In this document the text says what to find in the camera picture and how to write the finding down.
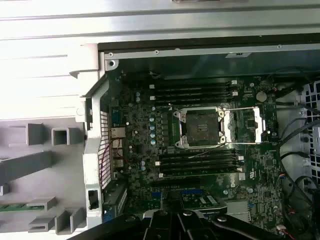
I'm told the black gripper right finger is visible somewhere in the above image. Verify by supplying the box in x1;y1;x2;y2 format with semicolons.
175;192;286;240

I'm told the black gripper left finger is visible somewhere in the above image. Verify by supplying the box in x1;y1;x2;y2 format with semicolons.
72;192;181;240

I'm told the thin metal locking lever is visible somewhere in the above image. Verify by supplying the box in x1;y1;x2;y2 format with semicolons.
187;142;228;160

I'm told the metal socket cover frame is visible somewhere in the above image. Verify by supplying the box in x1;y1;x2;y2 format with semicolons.
222;105;267;146

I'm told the CPU socket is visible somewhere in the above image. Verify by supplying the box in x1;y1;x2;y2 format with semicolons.
172;106;227;151

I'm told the silver chipset heatsink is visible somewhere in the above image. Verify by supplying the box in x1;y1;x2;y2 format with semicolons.
223;199;252;222

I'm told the black expansion slot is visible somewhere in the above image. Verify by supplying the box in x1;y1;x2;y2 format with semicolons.
149;176;202;189

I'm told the black RAM slot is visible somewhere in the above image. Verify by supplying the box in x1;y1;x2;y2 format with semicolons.
149;90;239;102
158;149;238;160
154;154;245;167
153;85;235;96
149;79;238;90
159;166;244;179
159;161;238;173
153;96;235;107

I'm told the green motherboard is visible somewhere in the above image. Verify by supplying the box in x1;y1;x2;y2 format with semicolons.
107;72;286;240

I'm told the green RAM stick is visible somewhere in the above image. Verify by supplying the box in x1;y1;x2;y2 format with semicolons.
0;203;28;213

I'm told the grey parts rack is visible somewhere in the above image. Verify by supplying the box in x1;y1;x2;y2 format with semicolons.
0;122;87;236

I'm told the perforated metal drive cage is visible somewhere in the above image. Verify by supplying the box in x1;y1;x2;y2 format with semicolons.
274;79;320;191

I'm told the black open PC case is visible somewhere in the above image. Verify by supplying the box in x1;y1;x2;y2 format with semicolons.
68;34;320;240

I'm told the black cable bundle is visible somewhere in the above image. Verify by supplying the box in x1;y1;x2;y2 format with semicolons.
264;67;320;240

